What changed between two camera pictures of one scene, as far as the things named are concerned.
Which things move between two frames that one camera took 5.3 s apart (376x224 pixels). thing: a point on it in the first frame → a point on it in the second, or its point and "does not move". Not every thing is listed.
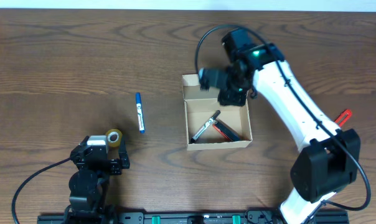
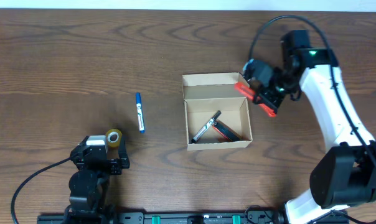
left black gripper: x=110 y=165 does not move
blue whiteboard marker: x=141 y=117 does not move
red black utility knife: x=226 y=130 does not move
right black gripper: x=232 y=98 → x=269 y=95
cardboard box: x=213 y=132 → x=205 y=94
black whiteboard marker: x=211 y=121 does not move
